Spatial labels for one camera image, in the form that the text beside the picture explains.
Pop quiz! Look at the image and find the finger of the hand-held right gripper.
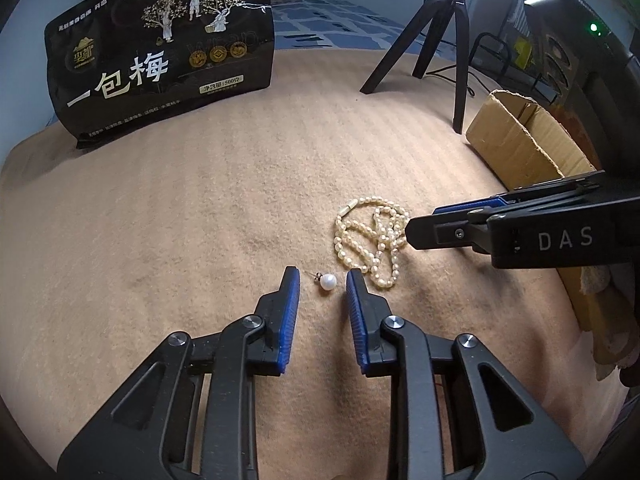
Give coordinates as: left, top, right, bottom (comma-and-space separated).
432, 170, 607, 217
405, 207, 496, 257

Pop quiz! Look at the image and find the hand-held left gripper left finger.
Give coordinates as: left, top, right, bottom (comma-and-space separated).
57, 266, 302, 480

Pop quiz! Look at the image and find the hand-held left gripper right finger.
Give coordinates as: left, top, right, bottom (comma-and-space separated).
345, 268, 586, 480

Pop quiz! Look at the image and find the white pearl necklace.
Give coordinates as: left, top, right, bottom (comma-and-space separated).
334, 199, 412, 291

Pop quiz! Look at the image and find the cardboard box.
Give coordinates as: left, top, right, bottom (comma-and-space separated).
466, 89, 626, 376

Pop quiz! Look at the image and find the yellow box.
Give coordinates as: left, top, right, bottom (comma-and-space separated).
512, 37, 533, 68

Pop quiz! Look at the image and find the tan blanket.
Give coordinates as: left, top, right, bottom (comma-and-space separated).
0, 47, 631, 480

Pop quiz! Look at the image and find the black tripod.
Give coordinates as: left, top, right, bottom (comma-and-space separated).
360, 0, 473, 135

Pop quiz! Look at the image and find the blue patterned sheet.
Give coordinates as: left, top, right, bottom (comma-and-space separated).
272, 0, 416, 51

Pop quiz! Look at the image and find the black printed snack bag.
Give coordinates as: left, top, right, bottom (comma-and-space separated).
44, 0, 277, 150

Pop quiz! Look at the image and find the black power cable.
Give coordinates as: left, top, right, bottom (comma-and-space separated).
465, 77, 493, 101

